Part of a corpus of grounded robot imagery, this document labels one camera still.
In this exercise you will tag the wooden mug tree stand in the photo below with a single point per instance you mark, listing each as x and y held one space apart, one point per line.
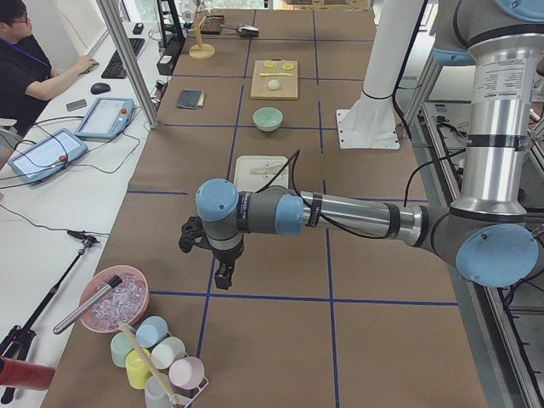
201 50

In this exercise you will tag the aluminium frame post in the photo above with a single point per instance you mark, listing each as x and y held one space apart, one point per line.
113 22

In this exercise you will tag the red bottle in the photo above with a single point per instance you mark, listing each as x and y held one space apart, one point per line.
26 375

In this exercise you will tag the white ceramic spoon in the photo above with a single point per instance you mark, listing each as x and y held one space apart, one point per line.
266 171

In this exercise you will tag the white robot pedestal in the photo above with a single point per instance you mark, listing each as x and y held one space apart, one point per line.
370 122

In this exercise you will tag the grey smartphone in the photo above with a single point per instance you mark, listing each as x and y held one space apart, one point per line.
76 105

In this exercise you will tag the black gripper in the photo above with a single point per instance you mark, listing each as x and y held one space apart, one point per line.
226 256

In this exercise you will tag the green cup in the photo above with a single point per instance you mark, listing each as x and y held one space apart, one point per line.
120 348

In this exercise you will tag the seated person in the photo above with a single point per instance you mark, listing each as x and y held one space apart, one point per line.
28 80

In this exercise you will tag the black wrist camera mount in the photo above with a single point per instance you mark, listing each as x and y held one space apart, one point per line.
193 235

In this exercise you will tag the yellow cup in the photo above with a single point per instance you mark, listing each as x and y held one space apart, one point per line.
137 371

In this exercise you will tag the black box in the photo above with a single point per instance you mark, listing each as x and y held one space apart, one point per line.
169 58

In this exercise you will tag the yellow plastic knife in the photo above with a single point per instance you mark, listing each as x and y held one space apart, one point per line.
275 74

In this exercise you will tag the grey folded cloth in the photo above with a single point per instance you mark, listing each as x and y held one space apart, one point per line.
191 99

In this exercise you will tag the blue cup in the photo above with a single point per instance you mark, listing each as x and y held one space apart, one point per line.
151 331

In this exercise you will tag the pink bowl with ice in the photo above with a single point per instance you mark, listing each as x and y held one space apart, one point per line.
126 303

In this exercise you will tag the black computer mouse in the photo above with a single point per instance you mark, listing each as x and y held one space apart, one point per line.
100 88

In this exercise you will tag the blue teach pendant near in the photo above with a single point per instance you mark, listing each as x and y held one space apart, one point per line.
48 156

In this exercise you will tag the grey cup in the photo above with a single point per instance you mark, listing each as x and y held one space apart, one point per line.
155 396

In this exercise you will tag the white cup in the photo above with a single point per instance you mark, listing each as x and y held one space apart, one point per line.
167 351

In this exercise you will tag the white bear tray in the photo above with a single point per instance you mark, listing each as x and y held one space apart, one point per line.
244 181

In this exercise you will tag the metal scoop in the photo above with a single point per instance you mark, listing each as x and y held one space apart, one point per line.
242 30

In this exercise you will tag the pink cup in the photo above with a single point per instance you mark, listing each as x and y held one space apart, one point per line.
186 373

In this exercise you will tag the wooden cutting board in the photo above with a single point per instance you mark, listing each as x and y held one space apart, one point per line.
275 79

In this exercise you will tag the green ceramic bowl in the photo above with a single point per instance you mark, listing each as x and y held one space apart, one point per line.
267 119

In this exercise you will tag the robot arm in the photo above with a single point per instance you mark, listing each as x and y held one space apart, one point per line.
482 232

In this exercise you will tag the blue teach pendant far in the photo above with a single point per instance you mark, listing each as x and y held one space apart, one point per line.
106 118

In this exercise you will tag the metal cylinder tool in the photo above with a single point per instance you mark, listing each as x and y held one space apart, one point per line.
76 314

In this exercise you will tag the white steamed bun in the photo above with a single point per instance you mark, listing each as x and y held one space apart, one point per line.
273 85

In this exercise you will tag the blue teach pendant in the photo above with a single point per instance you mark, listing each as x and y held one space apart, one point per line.
48 156
106 118

